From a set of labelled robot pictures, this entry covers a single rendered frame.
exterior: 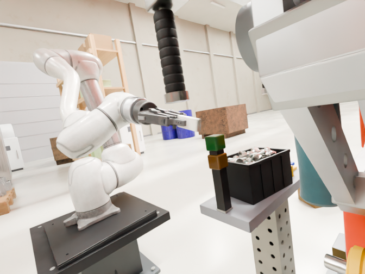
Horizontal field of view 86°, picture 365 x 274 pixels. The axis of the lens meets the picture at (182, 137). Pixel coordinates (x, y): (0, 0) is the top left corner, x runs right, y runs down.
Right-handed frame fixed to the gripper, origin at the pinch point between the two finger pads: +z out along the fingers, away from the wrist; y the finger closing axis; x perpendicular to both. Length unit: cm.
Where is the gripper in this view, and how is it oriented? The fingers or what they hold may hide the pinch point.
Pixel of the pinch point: (188, 123)
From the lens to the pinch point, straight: 48.8
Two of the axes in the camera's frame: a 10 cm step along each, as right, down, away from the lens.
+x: -0.3, 9.6, 2.9
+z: 7.1, 2.2, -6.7
